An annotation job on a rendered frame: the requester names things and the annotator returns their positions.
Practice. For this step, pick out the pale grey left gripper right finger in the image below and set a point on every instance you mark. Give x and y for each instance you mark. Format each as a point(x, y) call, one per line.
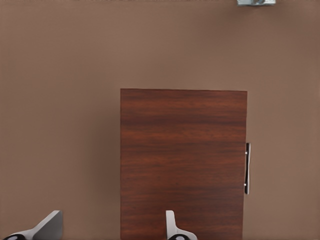
point(172, 225)

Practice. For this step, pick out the dark wooden cabinet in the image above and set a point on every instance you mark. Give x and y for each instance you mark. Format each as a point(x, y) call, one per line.
point(182, 160)

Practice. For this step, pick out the silver frame post foot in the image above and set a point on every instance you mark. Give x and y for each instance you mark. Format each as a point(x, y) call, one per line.
point(256, 2)

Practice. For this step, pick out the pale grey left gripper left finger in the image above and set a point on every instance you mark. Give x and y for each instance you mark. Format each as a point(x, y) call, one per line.
point(47, 226)

